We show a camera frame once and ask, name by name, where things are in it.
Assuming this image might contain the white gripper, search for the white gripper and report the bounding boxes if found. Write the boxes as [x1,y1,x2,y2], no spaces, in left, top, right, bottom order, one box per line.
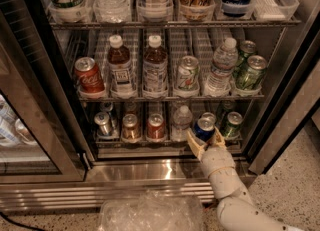
[186,128,248,199]

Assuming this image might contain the blue pepsi can front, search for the blue pepsi can front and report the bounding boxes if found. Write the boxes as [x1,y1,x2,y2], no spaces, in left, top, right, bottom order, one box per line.
[193,117,215,142]

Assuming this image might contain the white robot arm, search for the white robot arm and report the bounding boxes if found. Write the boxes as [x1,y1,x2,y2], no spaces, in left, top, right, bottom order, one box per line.
[186,128,303,231]

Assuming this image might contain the green can bottom shelf front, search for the green can bottom shelf front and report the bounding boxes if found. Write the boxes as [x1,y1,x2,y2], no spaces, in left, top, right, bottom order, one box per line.
[220,111,243,139]

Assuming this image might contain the green can shelf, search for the green can shelf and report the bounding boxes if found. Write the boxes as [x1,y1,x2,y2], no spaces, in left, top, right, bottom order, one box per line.
[235,55,267,90]
[232,40,257,78]
[216,100,236,121]
[220,111,243,139]

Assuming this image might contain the green can bottom shelf rear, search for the green can bottom shelf rear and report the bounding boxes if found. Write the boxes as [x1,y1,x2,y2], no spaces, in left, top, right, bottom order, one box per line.
[216,100,236,121]

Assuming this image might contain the small water bottle bottom shelf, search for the small water bottle bottom shelf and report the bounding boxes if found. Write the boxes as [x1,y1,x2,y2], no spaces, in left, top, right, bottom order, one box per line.
[171,105,193,142]

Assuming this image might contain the red can bottom shelf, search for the red can bottom shelf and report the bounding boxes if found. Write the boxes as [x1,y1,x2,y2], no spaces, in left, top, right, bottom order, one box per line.
[147,113,165,139]

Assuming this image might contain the water bottle middle shelf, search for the water bottle middle shelf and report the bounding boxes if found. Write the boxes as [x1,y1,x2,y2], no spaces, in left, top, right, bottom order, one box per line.
[203,37,238,97]

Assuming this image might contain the white 7up can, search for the white 7up can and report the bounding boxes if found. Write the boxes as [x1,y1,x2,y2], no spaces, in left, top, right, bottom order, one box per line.
[176,56,199,91]

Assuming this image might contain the orange-brown can bottom shelf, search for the orange-brown can bottom shelf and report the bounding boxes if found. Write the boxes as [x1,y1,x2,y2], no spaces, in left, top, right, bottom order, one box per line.
[122,114,141,140]

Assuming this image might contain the green can middle shelf front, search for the green can middle shelf front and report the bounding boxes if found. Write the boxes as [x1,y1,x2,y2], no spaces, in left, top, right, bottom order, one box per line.
[235,55,267,90]

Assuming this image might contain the steel fridge door right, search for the steel fridge door right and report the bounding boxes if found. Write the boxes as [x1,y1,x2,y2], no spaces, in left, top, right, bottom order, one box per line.
[242,0,320,175]

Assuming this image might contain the green can middle shelf rear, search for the green can middle shelf rear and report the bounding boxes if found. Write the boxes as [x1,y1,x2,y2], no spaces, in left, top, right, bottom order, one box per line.
[232,40,257,78]

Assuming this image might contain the silver can bottom shelf rear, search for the silver can bottom shelf rear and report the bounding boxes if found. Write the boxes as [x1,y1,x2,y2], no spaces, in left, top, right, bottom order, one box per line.
[100,102,118,128]

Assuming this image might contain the silver can shelf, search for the silver can shelf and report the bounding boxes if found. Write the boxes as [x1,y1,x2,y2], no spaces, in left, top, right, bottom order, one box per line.
[100,102,118,128]
[94,112,113,136]

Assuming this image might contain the silver can bottom shelf front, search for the silver can bottom shelf front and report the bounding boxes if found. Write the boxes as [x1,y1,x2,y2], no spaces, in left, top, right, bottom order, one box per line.
[94,112,113,136]

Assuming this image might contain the red coca-cola can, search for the red coca-cola can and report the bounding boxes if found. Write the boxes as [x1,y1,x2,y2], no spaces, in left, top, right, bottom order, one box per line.
[74,57,105,93]

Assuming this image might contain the glass fridge door left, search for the glass fridge door left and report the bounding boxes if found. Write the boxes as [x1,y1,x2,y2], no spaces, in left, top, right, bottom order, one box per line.
[0,13,85,183]

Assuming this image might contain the clear plastic bag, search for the clear plastic bag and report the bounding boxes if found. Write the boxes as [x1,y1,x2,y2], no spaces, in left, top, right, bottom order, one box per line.
[97,191,204,231]

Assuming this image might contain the right iced tea bottle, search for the right iced tea bottle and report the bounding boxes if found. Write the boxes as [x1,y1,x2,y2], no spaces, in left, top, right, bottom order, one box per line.
[143,35,168,93]

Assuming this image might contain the iced tea bottle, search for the iced tea bottle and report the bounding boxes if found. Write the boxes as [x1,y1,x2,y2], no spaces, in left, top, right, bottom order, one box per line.
[107,35,135,93]
[143,35,168,93]

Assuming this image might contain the left iced tea bottle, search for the left iced tea bottle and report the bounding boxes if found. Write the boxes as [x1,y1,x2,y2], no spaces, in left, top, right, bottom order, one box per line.
[107,35,135,93]

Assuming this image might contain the empty clear plastic tray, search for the empty clear plastic tray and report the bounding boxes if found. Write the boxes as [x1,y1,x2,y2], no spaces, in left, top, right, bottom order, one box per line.
[254,0,299,21]

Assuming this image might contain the middle wire shelf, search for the middle wire shelf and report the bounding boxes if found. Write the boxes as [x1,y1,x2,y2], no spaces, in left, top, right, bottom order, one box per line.
[79,94,264,102]

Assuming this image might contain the wire shelf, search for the wire shelf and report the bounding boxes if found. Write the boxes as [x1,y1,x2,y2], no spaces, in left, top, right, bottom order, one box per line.
[95,135,242,147]
[79,94,264,102]
[50,18,301,30]

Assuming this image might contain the bottom wire shelf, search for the bottom wire shelf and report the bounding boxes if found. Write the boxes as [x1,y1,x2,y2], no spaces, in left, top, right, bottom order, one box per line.
[95,135,242,147]

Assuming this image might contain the top wire shelf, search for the top wire shelf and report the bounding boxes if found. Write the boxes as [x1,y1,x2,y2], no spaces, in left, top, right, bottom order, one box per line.
[50,18,301,30]

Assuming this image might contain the black cable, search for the black cable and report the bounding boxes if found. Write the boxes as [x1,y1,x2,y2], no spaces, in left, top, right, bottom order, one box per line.
[0,210,48,231]

